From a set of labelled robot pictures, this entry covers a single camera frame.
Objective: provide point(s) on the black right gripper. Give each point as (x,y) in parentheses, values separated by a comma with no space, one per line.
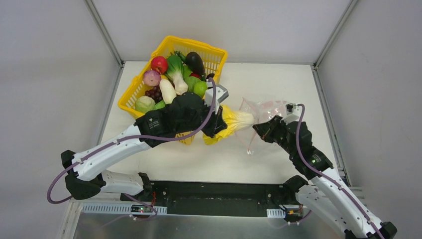
(271,129)

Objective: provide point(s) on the white radish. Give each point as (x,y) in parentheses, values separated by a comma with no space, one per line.
(167,90)

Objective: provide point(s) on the purple onion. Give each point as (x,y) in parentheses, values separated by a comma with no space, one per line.
(151,78)

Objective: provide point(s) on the red apple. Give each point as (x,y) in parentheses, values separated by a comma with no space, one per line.
(159,64)

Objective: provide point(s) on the clear zip top bag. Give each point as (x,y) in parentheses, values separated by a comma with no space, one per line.
(262,111)

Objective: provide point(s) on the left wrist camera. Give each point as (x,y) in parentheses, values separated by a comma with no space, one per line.
(216,96)

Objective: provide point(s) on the dark purple grapes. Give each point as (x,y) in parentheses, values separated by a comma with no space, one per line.
(155,94)

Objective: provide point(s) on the aluminium frame rail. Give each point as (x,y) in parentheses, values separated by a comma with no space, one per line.
(113,218)

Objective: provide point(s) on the green cucumber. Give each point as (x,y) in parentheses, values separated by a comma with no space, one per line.
(159,105)

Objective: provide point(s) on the green apple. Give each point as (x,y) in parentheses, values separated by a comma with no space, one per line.
(200,88)

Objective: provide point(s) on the green white bok choy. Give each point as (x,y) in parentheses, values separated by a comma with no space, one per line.
(175,73)

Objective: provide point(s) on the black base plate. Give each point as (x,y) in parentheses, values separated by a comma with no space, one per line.
(220,199)

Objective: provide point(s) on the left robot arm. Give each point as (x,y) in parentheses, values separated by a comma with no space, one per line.
(89,174)

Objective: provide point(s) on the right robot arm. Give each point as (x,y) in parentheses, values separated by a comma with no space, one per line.
(319,186)

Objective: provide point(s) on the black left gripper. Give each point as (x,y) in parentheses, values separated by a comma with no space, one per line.
(214,121)

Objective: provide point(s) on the yellow plastic basket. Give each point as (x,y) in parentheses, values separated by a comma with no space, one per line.
(212,57)

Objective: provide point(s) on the dark purple eggplant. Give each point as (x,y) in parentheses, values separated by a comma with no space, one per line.
(195,63)

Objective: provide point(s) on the pale green cabbage head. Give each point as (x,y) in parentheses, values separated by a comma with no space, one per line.
(144,104)

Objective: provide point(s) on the yellow napa cabbage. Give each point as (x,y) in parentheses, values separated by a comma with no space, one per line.
(235,121)

